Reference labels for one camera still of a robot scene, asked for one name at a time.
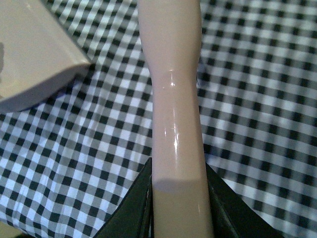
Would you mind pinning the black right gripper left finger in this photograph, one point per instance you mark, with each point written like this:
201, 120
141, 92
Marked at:
134, 216

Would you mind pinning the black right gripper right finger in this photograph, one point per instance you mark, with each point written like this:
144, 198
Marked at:
231, 216

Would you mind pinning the beige plastic dustpan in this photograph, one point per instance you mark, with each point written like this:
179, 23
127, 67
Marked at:
37, 56

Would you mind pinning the beige hand brush black bristles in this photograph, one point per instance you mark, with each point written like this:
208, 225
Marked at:
171, 32

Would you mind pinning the black white checkered tablecloth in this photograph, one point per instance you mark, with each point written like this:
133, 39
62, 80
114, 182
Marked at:
66, 164

